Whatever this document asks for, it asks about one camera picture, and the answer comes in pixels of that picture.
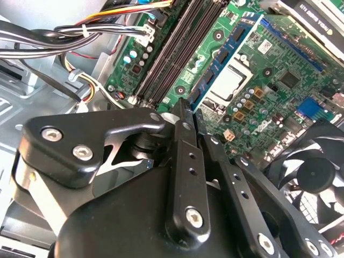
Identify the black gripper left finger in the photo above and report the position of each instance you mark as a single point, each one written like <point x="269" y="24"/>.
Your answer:
<point x="80" y="126"/>

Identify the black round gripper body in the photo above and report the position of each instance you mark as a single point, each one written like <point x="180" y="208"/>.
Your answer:
<point x="121" y="220"/>

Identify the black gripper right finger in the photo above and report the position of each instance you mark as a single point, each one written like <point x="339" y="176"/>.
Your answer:
<point x="233" y="182"/>

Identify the blue RAM stick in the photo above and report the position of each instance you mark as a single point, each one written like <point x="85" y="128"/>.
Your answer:
<point x="223" y="56"/>

